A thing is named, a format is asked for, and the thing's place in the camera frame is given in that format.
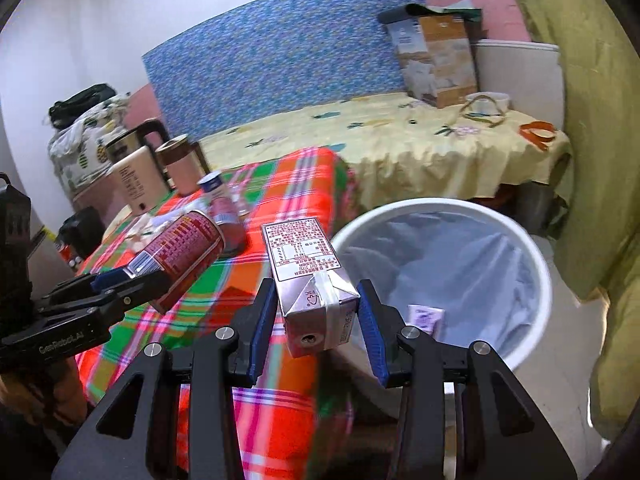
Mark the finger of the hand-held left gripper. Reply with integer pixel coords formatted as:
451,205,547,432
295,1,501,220
47,266,136,302
34,271,173,335

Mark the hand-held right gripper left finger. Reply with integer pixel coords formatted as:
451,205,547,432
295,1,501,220
60,277,278,480

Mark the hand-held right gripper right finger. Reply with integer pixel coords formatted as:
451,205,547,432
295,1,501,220
356,280,581,480

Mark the red drink can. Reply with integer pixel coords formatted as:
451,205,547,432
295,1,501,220
122,208,227,315

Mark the silver drink carton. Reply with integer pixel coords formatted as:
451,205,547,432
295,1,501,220
261,217,361,358

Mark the grey plastic bin liner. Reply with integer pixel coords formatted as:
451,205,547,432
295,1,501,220
345,212,543,356

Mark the white trash bin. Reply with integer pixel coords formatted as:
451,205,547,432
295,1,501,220
327,199,551,411

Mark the person's left hand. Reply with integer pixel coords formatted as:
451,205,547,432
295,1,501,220
0,357,86,428

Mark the black case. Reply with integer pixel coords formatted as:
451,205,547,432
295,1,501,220
57,206,106,261

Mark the small purple packet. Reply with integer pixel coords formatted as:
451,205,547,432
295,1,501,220
407,304,446,333

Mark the white plastic bag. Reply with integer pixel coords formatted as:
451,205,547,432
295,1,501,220
49,122,83,158

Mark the pineapple print bedding pile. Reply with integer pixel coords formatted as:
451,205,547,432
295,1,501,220
48,95,131,193

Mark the pink bottle with blue cap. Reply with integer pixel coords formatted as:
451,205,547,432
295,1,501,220
197,171,246,256

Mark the pink mug with brown lid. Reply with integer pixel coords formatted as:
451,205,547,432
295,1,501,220
155,134,213,197

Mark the crumpled clear plastic cup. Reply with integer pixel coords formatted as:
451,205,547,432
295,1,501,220
227,180,251,218

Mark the steel electric kettle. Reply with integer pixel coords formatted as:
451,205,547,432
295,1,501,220
104,119,171,206

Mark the plaid tablecloth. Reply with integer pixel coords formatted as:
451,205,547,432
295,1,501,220
75,147,361,480

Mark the black bag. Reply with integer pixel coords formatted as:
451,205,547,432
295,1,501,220
48,83,118,128

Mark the yellow printed bed sheet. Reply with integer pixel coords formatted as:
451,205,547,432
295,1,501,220
200,92,573,211

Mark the grey metal container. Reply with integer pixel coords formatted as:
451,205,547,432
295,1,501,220
515,182,561,236

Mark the white bowl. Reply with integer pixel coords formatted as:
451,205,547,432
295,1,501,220
465,91,511,113

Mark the blue patterned board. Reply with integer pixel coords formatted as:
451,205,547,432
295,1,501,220
141,0,426,136

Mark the printed cardboard box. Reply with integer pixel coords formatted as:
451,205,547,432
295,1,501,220
377,4,483,110

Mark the white panel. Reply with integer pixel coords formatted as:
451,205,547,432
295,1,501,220
472,40,568,136

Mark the yellow-green curtain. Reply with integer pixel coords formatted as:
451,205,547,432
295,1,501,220
487,0,640,441

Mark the olive rope loop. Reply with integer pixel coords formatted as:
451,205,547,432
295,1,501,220
450,94,508,128

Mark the orange tape ring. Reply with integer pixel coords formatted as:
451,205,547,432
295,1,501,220
519,121,560,150

